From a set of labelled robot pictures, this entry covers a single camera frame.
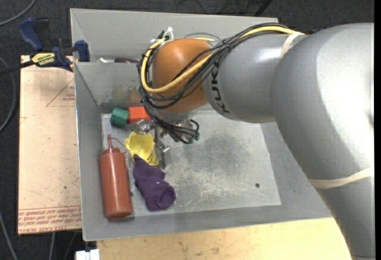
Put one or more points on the purple cloth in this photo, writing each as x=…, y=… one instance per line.
x=153, y=187

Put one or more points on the red-brown squeeze bottle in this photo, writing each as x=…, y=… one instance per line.
x=115, y=181

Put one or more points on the grey metal bin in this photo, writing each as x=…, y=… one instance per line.
x=226, y=163

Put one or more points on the yellow crumpled plastic cup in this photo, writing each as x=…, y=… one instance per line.
x=140, y=144

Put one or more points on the orange block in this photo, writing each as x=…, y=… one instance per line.
x=137, y=114

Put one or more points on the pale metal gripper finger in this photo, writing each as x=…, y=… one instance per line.
x=155, y=138
x=165, y=155

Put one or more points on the brown cardboard board red print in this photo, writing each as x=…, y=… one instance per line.
x=47, y=145

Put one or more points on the green block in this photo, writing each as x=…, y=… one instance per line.
x=119, y=117

